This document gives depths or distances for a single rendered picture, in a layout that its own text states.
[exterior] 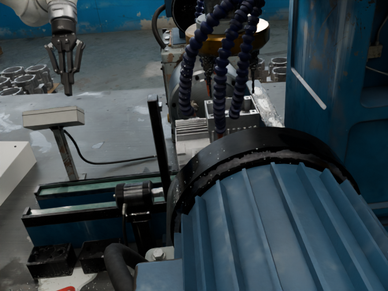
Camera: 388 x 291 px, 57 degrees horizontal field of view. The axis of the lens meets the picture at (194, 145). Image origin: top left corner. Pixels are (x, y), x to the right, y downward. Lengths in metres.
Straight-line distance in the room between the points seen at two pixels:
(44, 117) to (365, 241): 1.05
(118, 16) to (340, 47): 6.20
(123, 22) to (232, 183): 6.53
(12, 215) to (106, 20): 5.81
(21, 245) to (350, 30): 0.98
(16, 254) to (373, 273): 1.01
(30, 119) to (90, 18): 5.81
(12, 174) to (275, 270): 1.25
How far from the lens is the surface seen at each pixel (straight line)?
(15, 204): 1.33
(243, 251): 0.24
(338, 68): 0.72
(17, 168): 1.42
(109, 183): 1.06
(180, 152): 0.84
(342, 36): 0.70
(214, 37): 0.73
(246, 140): 0.31
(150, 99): 0.70
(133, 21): 6.73
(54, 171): 1.42
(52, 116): 1.19
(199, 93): 1.08
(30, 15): 1.42
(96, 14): 6.90
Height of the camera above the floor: 1.53
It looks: 32 degrees down
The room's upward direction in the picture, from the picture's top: 6 degrees counter-clockwise
